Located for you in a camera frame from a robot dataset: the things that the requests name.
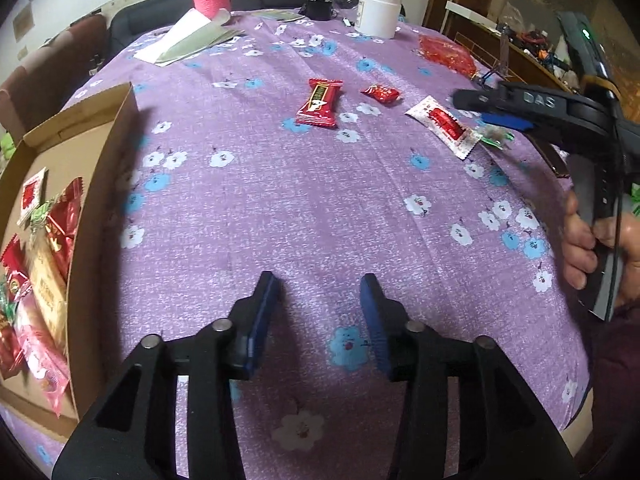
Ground dark red foil snack bag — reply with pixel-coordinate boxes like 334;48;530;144
44;177;84;282

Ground green white candy packet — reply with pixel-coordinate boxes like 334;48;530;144
29;198;56;230

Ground small red candy packet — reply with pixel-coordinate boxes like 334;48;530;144
361;84;401;105

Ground white plastic jar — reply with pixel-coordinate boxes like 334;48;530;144
355;0;402;39

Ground pink white candy packet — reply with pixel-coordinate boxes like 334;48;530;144
14;296;70;417

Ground red round-logo snack packet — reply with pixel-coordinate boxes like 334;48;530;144
1;234;32;304

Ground clear cream wafer packet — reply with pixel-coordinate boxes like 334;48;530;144
28;235;67;353

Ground wooden side cabinet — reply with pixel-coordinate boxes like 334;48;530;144
422;0;640;97

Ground purple floral tablecloth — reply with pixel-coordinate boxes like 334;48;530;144
70;14;589;479

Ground person's right hand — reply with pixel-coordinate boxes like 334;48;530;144
562;191;640;307

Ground black small device with cables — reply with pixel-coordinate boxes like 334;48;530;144
299;0;334;22

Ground clear plastic cup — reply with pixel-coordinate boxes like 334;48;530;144
332;0;359;11

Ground shallow cardboard box tray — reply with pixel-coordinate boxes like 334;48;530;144
1;84;138;442

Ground brown armchair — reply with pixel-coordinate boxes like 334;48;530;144
1;13;107;143

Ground red mesh bag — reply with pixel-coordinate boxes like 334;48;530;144
418;35;477;79

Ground red brown chocolate bar wrapper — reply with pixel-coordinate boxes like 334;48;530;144
295;78;343;128

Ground small white red sachet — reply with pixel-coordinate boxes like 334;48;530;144
406;96;480;160

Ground green candy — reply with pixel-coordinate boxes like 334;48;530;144
478;125;515;150

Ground white red large snack packet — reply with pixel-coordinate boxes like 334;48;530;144
16;168;48;226

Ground white paper sheets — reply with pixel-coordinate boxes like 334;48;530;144
134;9;243;66

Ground dark knife on table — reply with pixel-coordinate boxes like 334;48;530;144
524;133;570;179

